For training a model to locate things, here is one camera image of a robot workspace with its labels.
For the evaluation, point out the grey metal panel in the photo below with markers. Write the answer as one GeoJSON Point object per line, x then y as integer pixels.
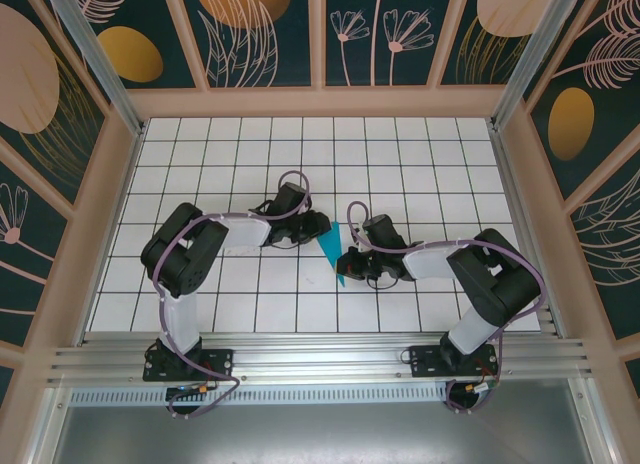
{"type": "Point", "coordinates": [320, 434]}

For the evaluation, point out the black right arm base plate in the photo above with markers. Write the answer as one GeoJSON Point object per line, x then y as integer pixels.
{"type": "Point", "coordinates": [425, 361]}

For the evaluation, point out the aluminium mounting rail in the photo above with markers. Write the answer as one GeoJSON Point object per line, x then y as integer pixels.
{"type": "Point", "coordinates": [320, 356]}

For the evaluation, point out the aluminium side rail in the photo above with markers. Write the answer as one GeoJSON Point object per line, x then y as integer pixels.
{"type": "Point", "coordinates": [512, 194]}

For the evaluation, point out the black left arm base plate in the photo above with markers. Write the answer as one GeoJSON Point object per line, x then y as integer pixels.
{"type": "Point", "coordinates": [220, 361]}

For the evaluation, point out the aluminium frame bar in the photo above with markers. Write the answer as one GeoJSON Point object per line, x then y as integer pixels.
{"type": "Point", "coordinates": [595, 424]}
{"type": "Point", "coordinates": [47, 434]}

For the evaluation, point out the teal cloth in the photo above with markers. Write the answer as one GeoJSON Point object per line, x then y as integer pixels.
{"type": "Point", "coordinates": [332, 244]}

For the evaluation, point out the aluminium corner post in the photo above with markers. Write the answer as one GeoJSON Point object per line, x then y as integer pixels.
{"type": "Point", "coordinates": [532, 59]}
{"type": "Point", "coordinates": [111, 84]}

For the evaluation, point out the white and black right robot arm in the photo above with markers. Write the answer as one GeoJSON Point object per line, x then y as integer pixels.
{"type": "Point", "coordinates": [430, 261]}

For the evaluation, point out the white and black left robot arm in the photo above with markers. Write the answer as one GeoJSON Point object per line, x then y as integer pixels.
{"type": "Point", "coordinates": [245, 229]}

